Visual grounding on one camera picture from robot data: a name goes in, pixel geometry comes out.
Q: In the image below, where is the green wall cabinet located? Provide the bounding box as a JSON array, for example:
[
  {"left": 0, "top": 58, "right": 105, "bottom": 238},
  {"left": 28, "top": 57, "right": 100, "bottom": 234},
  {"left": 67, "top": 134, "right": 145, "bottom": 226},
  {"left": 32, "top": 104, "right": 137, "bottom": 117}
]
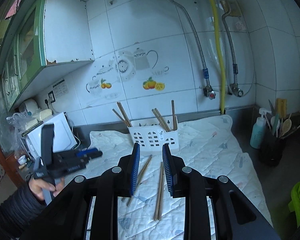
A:
[{"left": 0, "top": 0, "right": 95, "bottom": 111}]

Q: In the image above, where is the white microwave oven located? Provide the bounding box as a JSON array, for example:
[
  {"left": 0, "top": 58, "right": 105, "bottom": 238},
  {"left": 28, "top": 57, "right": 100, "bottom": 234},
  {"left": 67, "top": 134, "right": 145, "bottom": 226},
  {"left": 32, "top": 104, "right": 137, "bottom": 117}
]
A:
[{"left": 21, "top": 112, "right": 79, "bottom": 160}]

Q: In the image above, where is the right braided metal hose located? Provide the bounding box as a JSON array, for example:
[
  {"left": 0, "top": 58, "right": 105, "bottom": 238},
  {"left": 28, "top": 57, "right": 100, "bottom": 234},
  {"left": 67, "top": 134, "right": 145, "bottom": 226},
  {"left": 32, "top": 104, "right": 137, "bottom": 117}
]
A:
[{"left": 218, "top": 0, "right": 240, "bottom": 86}]

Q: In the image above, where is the teal spray bottle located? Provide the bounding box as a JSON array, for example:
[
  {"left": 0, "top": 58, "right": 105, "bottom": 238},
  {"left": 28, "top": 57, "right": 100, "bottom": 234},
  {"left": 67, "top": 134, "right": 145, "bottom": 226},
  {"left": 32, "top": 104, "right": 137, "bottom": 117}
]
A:
[{"left": 250, "top": 108, "right": 271, "bottom": 149}]

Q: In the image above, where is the white quilted mat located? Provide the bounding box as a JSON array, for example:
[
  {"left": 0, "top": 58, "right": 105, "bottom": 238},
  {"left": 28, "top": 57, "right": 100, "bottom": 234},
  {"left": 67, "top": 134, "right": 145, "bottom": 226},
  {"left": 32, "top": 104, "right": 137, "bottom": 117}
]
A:
[{"left": 79, "top": 115, "right": 270, "bottom": 239}]

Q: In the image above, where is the black utensil pot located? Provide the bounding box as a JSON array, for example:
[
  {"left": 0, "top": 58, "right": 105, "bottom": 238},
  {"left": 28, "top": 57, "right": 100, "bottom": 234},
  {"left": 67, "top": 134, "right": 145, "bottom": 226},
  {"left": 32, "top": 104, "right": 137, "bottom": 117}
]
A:
[{"left": 257, "top": 129, "right": 285, "bottom": 167}]

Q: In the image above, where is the braided metal hose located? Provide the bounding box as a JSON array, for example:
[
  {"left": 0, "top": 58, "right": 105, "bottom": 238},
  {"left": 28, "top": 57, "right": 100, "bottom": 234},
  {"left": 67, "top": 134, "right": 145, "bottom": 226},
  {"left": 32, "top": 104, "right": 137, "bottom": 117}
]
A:
[
  {"left": 158, "top": 0, "right": 211, "bottom": 88},
  {"left": 218, "top": 0, "right": 240, "bottom": 86}
]

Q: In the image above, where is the wooden spoon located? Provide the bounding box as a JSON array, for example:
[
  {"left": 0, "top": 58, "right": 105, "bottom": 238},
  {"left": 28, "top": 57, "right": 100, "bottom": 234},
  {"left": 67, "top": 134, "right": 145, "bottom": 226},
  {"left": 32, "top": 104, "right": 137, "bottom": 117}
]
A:
[{"left": 280, "top": 119, "right": 292, "bottom": 138}]

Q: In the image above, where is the chrome water valve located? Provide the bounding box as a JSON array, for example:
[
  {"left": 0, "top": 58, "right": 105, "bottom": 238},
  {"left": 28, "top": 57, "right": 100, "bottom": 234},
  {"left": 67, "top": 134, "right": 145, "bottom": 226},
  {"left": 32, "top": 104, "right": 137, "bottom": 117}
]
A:
[{"left": 228, "top": 83, "right": 244, "bottom": 98}]

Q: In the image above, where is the person's left hand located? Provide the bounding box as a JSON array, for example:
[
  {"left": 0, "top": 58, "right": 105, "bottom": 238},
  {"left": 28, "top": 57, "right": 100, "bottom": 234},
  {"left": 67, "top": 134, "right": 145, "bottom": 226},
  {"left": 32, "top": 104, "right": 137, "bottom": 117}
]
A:
[{"left": 29, "top": 178, "right": 65, "bottom": 201}]

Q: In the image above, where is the yellow gas hose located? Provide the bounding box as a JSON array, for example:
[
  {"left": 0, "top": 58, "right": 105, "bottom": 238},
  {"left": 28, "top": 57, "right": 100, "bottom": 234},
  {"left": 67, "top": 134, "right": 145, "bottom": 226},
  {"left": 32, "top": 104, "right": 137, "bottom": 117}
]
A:
[{"left": 207, "top": 0, "right": 227, "bottom": 116}]

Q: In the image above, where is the white plastic utensil holder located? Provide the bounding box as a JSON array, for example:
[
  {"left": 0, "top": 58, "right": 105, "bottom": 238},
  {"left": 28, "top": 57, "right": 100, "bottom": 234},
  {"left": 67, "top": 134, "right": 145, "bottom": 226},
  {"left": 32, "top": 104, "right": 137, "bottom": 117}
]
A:
[{"left": 128, "top": 115, "right": 180, "bottom": 155}]

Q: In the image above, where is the black sleeved left forearm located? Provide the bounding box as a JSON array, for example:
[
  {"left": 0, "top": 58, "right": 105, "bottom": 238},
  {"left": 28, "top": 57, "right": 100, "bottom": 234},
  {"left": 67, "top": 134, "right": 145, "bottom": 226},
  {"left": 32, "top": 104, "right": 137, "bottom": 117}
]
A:
[{"left": 0, "top": 182, "right": 46, "bottom": 239}]

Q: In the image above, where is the red handled water valve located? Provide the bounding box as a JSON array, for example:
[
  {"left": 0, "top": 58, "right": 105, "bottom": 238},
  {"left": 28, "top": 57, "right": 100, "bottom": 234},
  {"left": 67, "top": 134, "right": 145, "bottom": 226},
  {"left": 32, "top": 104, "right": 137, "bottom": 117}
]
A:
[{"left": 203, "top": 86, "right": 216, "bottom": 100}]

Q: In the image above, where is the left braided metal hose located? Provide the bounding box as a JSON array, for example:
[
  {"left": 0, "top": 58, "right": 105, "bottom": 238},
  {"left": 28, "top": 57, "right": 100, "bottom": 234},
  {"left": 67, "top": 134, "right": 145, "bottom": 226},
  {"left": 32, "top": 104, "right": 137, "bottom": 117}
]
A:
[{"left": 158, "top": 0, "right": 211, "bottom": 88}]

